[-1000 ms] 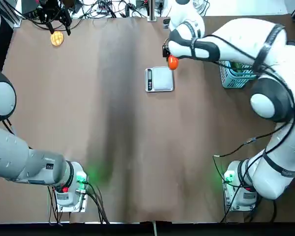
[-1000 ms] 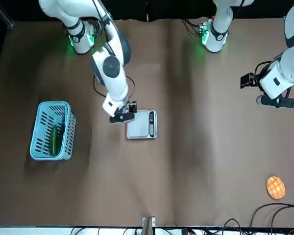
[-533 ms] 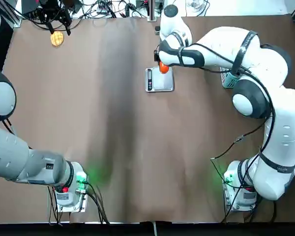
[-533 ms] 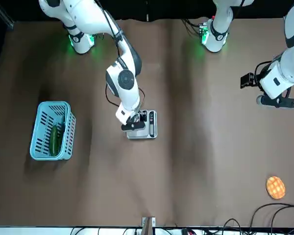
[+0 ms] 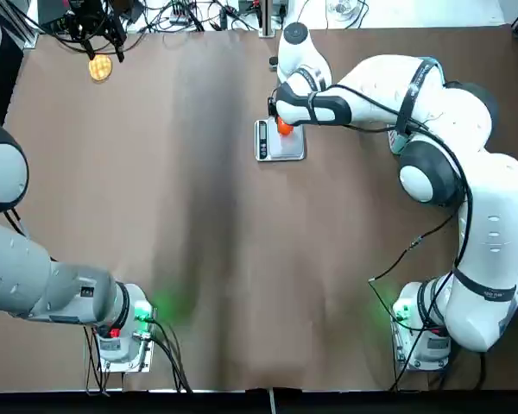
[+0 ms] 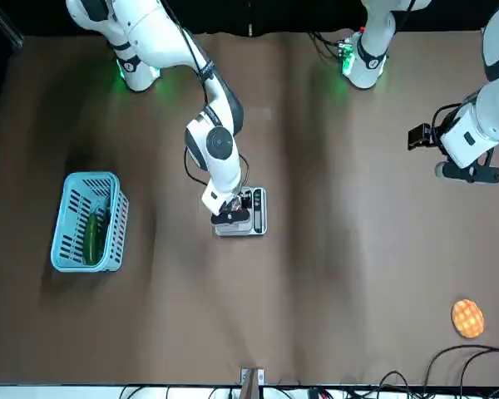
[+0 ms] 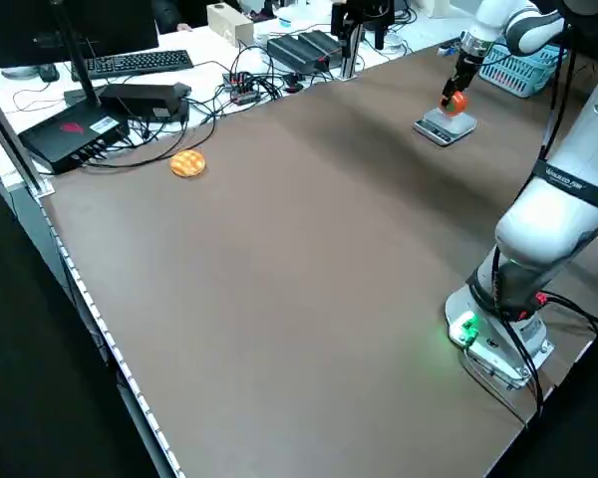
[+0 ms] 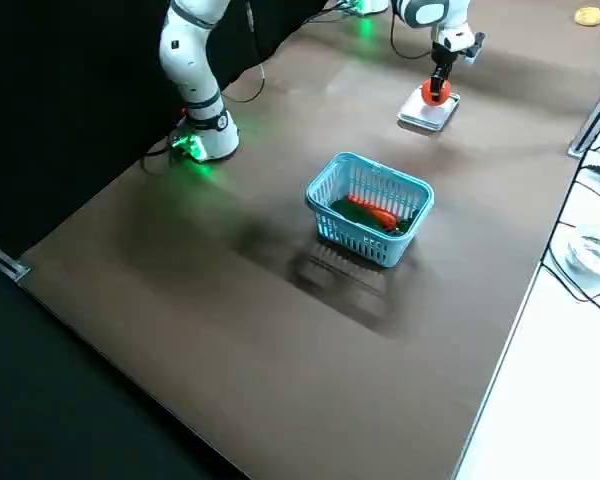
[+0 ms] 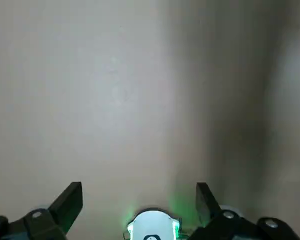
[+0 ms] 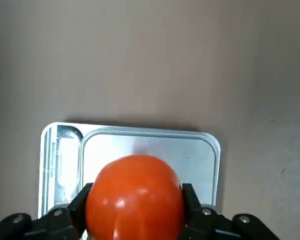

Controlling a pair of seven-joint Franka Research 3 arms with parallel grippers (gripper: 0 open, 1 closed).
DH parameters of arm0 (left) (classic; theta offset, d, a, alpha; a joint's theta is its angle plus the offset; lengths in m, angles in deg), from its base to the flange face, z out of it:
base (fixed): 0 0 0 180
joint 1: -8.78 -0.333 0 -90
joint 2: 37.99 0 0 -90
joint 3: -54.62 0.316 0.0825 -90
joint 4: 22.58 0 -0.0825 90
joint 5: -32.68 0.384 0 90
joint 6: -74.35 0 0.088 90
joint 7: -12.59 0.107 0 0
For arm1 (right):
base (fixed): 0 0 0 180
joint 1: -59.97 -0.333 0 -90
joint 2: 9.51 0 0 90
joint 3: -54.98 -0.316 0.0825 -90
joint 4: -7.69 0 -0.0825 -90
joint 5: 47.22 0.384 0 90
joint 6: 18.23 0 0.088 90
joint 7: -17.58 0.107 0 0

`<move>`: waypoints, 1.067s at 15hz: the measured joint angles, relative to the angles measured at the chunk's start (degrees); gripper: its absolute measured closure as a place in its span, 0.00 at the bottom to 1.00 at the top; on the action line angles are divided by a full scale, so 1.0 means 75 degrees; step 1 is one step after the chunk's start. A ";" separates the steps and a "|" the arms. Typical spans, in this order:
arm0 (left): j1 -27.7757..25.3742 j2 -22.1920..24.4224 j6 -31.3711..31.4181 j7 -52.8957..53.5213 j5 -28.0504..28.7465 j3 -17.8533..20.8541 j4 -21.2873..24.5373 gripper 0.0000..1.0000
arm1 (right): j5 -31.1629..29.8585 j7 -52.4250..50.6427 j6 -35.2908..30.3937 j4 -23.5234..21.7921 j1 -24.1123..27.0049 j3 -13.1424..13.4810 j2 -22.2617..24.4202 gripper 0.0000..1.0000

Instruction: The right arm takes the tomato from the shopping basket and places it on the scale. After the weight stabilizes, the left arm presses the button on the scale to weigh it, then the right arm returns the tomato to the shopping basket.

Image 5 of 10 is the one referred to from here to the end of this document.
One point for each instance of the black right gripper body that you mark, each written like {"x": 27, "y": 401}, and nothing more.
{"x": 273, "y": 107}

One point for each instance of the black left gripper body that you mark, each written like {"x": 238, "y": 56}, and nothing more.
{"x": 90, "y": 13}

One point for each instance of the orange-red plastic tomato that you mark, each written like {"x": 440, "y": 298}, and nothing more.
{"x": 285, "y": 128}

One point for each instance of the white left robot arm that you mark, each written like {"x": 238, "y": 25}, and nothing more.
{"x": 21, "y": 271}

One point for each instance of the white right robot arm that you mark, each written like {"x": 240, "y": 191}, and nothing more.
{"x": 492, "y": 241}

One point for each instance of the silver digital kitchen scale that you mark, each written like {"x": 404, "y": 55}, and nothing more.
{"x": 285, "y": 148}

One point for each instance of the light blue plastic basket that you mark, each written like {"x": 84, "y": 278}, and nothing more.
{"x": 400, "y": 144}

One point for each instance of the round golden bread bun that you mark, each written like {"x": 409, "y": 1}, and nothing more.
{"x": 100, "y": 69}

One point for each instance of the black box with red logo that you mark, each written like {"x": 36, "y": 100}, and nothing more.
{"x": 52, "y": 10}

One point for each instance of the grey usb hub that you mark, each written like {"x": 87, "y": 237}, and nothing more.
{"x": 180, "y": 19}

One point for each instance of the aluminium frame post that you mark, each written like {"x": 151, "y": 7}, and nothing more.
{"x": 26, "y": 30}
{"x": 269, "y": 17}

